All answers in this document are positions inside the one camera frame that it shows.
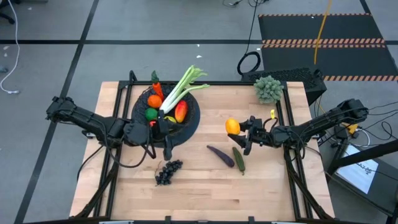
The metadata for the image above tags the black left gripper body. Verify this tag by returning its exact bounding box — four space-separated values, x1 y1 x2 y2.
123 110 174 162

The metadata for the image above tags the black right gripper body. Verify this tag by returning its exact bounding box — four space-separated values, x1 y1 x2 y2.
244 116 281 156

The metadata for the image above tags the yellow lemon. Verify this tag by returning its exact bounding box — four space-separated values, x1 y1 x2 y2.
225 118 241 136

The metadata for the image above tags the red and yellow mango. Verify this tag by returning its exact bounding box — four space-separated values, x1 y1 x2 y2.
174 100 189 124

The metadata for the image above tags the dark green cucumber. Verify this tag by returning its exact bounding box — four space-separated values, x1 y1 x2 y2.
232 146 246 176

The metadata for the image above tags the green lime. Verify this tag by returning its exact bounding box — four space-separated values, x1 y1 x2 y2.
145 107 159 122

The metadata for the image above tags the purple eggplant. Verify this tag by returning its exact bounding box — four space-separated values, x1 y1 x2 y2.
206 145 236 168

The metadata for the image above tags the orange tangerine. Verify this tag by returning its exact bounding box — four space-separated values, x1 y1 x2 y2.
147 94 163 109

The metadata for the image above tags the pale green celery stalk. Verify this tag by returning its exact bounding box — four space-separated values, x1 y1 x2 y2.
159 64 210 114

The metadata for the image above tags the orange carrot with green top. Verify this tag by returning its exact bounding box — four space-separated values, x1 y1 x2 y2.
150 70 165 102

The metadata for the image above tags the dark purple grape bunch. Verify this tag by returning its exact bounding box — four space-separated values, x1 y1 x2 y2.
154 159 184 187

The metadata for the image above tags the green succulent plant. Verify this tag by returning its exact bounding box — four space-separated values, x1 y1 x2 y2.
253 75 285 105

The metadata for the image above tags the black perforated case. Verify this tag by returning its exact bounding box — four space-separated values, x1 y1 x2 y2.
241 66 328 106

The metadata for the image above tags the black power adapter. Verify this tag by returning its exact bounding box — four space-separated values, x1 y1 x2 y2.
334 126 349 140

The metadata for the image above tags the white paper sheet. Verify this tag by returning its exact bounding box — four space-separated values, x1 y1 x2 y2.
335 144 379 195

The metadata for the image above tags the black side stand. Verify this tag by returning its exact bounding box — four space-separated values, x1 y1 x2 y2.
325 138 398 218

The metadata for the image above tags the black hazard-striped floor mat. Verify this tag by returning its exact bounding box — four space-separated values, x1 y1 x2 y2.
257 12 398 83

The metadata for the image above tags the black wire mesh basket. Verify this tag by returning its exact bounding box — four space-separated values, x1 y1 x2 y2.
130 90 201 149

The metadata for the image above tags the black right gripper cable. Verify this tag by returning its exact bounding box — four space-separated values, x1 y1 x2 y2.
262 116 280 132

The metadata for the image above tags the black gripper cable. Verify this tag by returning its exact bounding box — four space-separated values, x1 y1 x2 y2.
262 116 280 132
105 136 157 169

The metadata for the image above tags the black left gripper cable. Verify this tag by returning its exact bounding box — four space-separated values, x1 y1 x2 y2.
105 136 157 169

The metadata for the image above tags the black metal table frame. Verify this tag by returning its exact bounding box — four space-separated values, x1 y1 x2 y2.
70 70 336 224

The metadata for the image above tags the black table-side cable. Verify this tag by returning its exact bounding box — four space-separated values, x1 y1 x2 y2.
76 144 105 183

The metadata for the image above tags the black coiled floor cable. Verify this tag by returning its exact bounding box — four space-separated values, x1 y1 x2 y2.
236 0 262 77

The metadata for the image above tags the yellow cable connector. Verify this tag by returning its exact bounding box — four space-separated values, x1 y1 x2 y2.
343 123 361 135

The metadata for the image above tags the white looped cable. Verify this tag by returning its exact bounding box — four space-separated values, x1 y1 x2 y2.
354 128 371 147

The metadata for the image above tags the yellow cable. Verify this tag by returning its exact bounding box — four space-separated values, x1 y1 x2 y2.
313 0 333 65

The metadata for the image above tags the white floor cable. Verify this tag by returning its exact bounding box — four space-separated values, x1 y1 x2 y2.
0 0 21 95

